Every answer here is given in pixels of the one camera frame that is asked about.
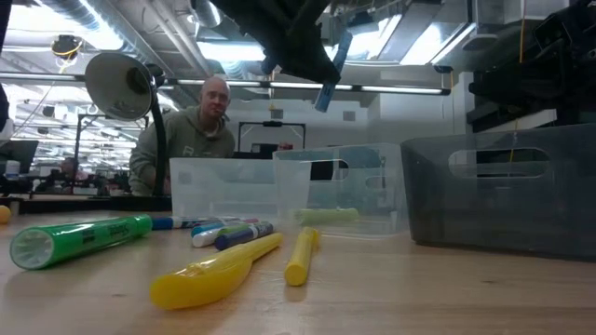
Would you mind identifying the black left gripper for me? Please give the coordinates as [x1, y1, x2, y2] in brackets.
[211, 0, 341, 85]

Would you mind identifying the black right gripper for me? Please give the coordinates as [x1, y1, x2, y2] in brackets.
[468, 2, 596, 111]

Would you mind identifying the blue highlighter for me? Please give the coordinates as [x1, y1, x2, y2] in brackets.
[314, 28, 354, 114]

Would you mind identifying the green thin marker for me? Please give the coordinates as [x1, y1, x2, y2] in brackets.
[216, 223, 256, 236]

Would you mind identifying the blue thin marker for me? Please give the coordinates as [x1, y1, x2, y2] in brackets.
[190, 221, 229, 237]

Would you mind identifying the green highlighter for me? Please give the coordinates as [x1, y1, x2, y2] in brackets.
[8, 213, 154, 272]

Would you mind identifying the overhead light bar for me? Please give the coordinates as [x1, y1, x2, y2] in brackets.
[0, 64, 453, 97]

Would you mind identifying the dark grey container lid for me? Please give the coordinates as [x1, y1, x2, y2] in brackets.
[400, 122, 596, 261]

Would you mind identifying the person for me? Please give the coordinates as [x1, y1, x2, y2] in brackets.
[58, 156, 89, 185]
[129, 75, 237, 197]

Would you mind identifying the clear plastic bin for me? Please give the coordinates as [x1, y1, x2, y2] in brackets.
[273, 142, 411, 237]
[169, 156, 313, 225]

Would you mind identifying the black desk lamp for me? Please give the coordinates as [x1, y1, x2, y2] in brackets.
[83, 50, 174, 199]

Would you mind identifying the black computer monitor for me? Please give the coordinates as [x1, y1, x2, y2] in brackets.
[0, 139, 40, 176]

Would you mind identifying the black gantry frame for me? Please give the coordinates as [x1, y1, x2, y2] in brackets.
[237, 120, 307, 154]

